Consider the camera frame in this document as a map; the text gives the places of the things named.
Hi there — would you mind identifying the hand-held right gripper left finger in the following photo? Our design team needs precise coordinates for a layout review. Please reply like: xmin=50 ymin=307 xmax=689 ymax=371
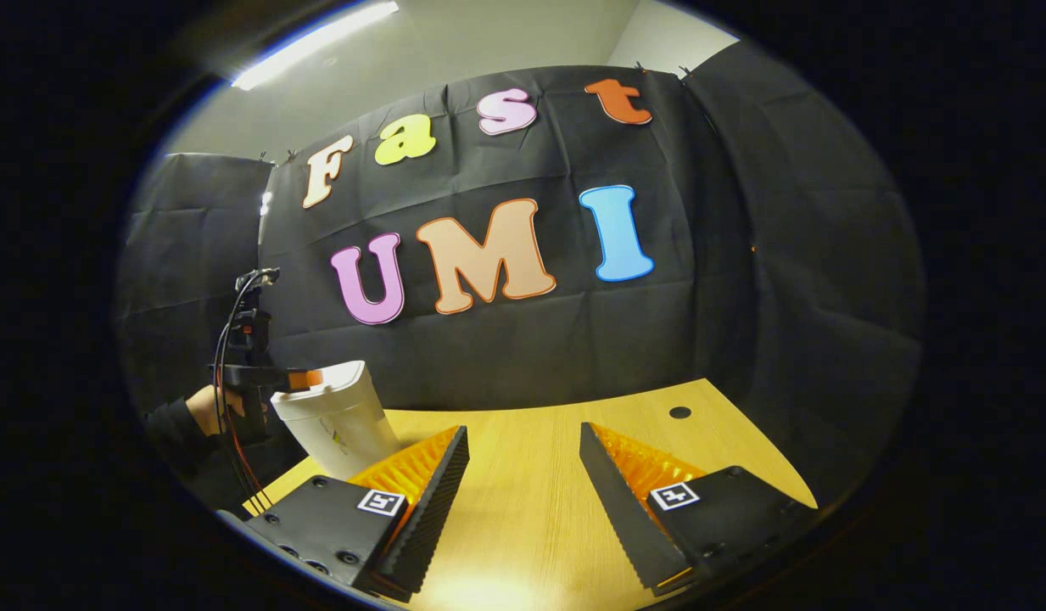
xmin=238 ymin=424 xmax=471 ymax=603

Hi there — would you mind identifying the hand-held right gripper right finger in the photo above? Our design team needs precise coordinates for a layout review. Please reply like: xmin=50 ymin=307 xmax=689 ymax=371
xmin=579 ymin=421 xmax=820 ymax=595

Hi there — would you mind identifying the white desktop garbage bin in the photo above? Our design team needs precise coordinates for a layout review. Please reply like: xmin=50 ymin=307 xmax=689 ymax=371
xmin=271 ymin=361 xmax=402 ymax=482

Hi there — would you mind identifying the wooden desktop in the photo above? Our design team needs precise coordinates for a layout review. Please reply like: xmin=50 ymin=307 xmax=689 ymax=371
xmin=243 ymin=378 xmax=820 ymax=611

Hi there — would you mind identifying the black backdrop cloth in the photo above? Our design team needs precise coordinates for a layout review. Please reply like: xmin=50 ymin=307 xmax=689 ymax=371
xmin=115 ymin=38 xmax=926 ymax=510

